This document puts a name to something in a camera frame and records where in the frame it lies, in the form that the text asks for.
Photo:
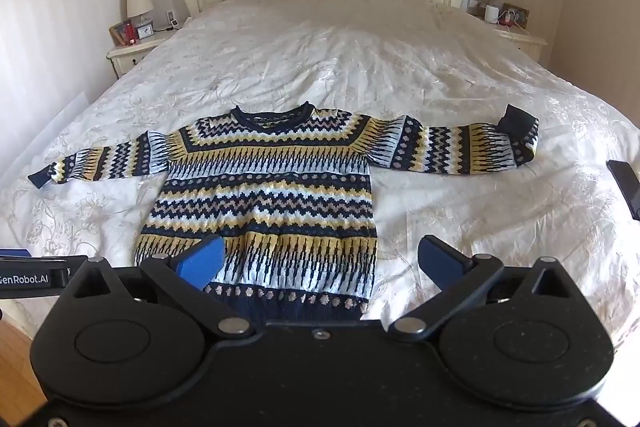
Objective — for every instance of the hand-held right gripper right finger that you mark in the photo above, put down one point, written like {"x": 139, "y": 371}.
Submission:
{"x": 440, "y": 263}

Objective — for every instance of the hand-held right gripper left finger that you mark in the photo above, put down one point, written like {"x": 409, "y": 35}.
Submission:
{"x": 202, "y": 264}

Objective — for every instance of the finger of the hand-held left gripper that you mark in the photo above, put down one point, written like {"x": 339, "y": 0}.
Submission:
{"x": 12, "y": 253}

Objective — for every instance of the navy yellow patterned knit sweater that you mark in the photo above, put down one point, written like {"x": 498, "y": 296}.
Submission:
{"x": 265, "y": 187}

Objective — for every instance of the black smartphone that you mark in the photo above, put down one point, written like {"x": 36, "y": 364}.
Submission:
{"x": 625, "y": 187}

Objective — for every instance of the cream nightstand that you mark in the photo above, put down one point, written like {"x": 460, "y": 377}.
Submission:
{"x": 525, "y": 39}
{"x": 131, "y": 56}

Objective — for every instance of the small white clock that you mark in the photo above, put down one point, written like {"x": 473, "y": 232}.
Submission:
{"x": 145, "y": 31}

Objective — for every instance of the small red box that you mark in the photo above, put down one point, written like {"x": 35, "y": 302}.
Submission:
{"x": 130, "y": 33}

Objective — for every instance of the bed with white floral bedspread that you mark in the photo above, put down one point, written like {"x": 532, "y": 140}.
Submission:
{"x": 325, "y": 47}

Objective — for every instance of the white cylindrical device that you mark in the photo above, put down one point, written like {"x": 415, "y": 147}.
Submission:
{"x": 491, "y": 14}

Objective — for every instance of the small photo frame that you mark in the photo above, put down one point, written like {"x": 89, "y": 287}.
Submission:
{"x": 119, "y": 33}

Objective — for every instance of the white wall socket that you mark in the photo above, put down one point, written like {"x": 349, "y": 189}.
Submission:
{"x": 172, "y": 18}

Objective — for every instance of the wooden picture frame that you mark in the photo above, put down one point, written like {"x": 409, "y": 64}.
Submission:
{"x": 519, "y": 14}

